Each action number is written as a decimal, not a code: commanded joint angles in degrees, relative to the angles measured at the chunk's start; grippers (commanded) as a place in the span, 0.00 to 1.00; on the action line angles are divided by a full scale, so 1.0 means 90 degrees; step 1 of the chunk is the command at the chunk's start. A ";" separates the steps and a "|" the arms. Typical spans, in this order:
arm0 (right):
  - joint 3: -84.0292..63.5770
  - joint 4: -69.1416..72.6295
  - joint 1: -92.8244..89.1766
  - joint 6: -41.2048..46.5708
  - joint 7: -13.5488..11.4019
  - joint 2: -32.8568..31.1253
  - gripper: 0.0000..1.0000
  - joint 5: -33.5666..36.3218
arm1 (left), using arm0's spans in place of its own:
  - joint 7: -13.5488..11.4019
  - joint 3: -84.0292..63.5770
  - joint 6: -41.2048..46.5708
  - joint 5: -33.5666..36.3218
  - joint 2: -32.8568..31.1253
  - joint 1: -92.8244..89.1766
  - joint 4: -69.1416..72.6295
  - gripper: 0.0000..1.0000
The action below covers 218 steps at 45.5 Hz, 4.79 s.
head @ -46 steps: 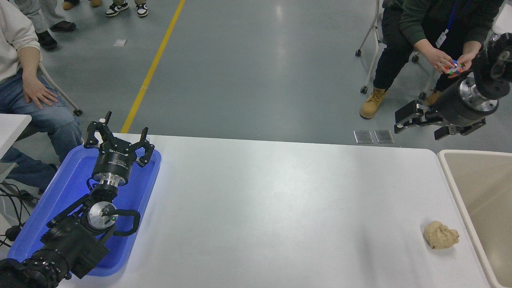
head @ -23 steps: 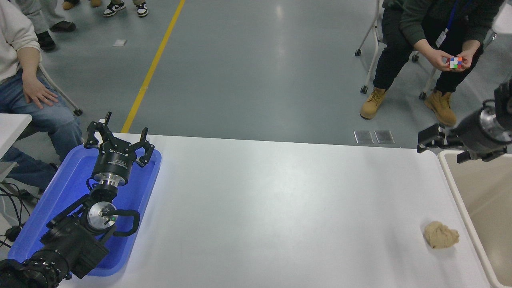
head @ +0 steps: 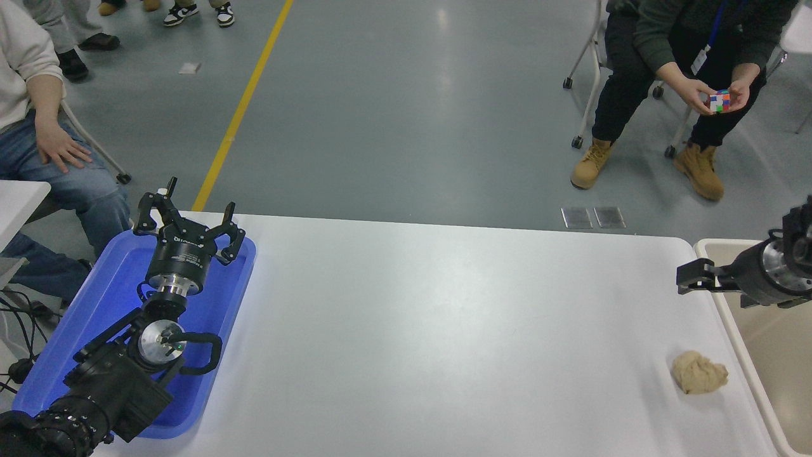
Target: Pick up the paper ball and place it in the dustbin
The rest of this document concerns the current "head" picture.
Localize person in tan shoes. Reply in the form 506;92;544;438
98;0;161;17

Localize person in blue jeans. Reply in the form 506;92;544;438
0;0;132;305

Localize blue plastic tray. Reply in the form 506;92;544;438
11;228;258;440

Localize booted person's right hand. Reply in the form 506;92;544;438
672;77;721;117

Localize small white side table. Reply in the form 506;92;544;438
0;180;51;255

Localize grey wheeled chair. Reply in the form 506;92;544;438
563;0;790;159

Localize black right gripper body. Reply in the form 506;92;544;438
730;243;790;307

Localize white chair leg with caster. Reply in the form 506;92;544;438
60;98;133;185

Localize person in white-black sneakers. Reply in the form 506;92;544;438
163;0;235;28

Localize black power adapter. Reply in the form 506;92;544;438
6;357;37;385

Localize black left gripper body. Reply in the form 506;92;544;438
146;230;214;288

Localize person in black shoes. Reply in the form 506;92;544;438
25;0;121;82

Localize large pale bin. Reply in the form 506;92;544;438
695;238;812;457

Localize booted person's left hand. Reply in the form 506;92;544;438
728;79;752;114

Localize black floor cables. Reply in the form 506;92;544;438
0;289;64;394

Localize person's hand on thigh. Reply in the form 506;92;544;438
35;117;94;173

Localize person in tan boots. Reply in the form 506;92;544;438
570;0;801;202

